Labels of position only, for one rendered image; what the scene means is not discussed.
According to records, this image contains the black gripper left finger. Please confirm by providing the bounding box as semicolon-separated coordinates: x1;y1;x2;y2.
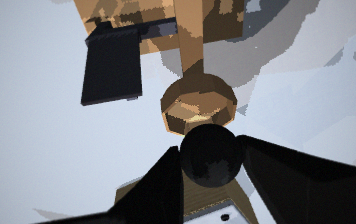
36;146;184;224

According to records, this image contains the black ball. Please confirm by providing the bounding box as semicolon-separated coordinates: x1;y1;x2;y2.
179;123;243;188

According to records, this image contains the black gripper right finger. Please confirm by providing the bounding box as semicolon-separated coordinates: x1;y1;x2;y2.
236;134;356;224

